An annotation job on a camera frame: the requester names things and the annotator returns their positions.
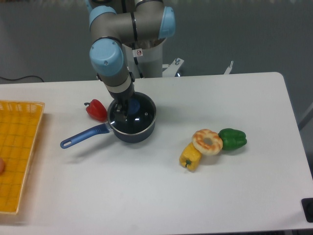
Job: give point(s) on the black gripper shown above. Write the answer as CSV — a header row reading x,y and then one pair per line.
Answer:
x,y
122,94

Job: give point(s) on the glass lid blue knob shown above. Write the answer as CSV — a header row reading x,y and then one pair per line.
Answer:
x,y
140,121

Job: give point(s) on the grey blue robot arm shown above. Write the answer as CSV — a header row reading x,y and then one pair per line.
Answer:
x,y
113,24

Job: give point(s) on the red toy bell pepper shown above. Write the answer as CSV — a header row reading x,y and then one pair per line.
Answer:
x,y
96,110

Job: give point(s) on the yellow toy bell pepper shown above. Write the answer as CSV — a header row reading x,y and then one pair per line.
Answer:
x,y
190,157

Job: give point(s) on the yellow woven basket tray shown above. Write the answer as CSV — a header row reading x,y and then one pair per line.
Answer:
x,y
19,124

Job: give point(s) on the green toy bell pepper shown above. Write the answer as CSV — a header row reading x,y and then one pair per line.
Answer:
x,y
232,138

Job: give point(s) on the black clamp table corner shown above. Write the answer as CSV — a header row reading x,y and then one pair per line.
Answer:
x,y
307,204

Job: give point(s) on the blue saucepan with handle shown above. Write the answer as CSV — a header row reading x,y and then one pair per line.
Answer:
x,y
104,128

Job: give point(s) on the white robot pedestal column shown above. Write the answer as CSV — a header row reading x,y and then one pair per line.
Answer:
x,y
144,59

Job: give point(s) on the white metal base frame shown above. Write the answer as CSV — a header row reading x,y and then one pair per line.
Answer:
x,y
173,69

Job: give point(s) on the grilled pineapple ring toy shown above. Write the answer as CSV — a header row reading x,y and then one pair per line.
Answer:
x,y
207,142

